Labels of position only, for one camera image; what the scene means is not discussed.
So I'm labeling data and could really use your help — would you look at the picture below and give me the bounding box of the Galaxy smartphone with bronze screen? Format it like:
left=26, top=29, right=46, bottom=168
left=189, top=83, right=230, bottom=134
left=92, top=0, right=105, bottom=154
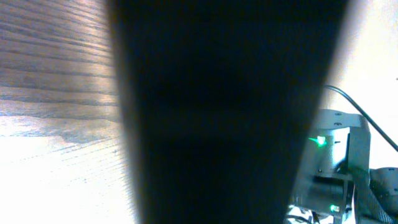
left=106, top=0, right=348, bottom=224

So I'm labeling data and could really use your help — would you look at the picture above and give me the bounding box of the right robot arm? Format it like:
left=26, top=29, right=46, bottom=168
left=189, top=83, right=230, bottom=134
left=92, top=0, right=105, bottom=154
left=283, top=109, right=397, bottom=224

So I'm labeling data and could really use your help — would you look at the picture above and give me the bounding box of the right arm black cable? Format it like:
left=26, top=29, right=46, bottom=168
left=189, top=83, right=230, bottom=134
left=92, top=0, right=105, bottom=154
left=323, top=84, right=398, bottom=153

